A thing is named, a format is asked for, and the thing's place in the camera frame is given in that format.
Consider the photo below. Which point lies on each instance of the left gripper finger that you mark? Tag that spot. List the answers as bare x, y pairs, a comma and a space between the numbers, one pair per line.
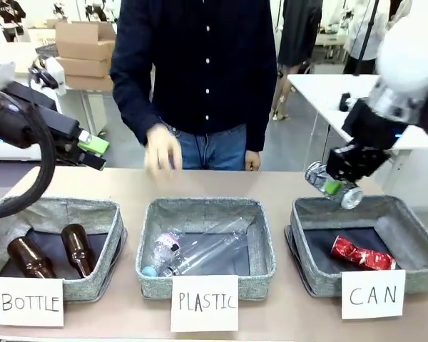
96, 144
94, 161

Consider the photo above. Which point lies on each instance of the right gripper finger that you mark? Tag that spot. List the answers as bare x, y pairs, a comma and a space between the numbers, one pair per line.
342, 164
372, 162

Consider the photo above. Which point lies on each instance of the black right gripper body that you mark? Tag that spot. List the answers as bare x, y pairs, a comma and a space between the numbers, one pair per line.
374, 126

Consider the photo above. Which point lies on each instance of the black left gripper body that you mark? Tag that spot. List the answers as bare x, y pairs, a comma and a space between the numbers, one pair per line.
21, 107

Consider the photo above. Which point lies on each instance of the crushed silver can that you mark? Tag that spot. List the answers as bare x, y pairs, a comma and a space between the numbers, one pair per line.
349, 199

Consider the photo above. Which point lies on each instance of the person's right forearm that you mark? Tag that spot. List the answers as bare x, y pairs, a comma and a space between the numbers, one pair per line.
135, 110

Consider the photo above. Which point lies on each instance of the person's left forearm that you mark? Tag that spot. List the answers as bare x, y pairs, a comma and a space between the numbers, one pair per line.
258, 121

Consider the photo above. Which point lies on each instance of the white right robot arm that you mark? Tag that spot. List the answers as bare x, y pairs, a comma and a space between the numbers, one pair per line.
406, 57

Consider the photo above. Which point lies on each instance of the grey fabric basket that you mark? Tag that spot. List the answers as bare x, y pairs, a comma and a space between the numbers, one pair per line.
406, 217
199, 213
92, 213

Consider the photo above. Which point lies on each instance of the crushed red can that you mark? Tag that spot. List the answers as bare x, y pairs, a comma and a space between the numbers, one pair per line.
360, 254

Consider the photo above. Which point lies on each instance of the white paper CAN label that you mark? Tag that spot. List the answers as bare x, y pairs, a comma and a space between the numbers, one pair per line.
372, 281

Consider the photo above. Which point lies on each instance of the person's right hand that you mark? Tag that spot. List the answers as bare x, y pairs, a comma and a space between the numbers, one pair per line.
164, 153

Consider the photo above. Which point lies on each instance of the person's left hand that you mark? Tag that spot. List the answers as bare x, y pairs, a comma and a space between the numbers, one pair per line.
253, 158

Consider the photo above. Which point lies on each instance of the black object on table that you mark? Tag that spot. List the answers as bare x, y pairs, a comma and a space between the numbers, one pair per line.
344, 101

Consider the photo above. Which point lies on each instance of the flat cardboard box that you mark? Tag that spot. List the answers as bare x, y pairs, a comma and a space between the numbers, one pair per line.
85, 67
89, 82

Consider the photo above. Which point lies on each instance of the brown glass bottle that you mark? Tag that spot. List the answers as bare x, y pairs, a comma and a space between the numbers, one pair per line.
25, 253
75, 242

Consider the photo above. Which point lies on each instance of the open cardboard box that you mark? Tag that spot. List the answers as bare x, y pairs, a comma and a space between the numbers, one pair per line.
82, 46

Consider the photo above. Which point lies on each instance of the black tripod pole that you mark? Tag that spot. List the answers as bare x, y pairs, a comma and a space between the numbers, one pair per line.
367, 35

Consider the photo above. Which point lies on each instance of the bystander in white coat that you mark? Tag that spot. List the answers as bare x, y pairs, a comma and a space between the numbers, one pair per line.
353, 32

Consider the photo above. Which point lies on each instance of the bystander in black top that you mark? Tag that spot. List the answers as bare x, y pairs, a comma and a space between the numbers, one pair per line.
10, 10

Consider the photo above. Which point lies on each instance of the clear bottle with pink label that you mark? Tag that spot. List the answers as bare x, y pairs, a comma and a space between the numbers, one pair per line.
165, 246

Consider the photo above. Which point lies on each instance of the bystander in dark clothes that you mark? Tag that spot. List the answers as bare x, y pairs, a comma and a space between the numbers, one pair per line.
299, 32

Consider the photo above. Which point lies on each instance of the person in navy shirt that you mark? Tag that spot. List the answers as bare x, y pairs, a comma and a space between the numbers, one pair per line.
199, 71

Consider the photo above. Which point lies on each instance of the white paper BOTTLE label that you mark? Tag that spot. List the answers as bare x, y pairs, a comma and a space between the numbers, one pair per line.
28, 288

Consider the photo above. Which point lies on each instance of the large clear plastic bottle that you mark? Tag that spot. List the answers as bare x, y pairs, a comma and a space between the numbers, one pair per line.
214, 246

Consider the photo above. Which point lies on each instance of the white paper PLASTIC label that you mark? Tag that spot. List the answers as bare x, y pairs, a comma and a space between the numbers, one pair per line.
203, 285

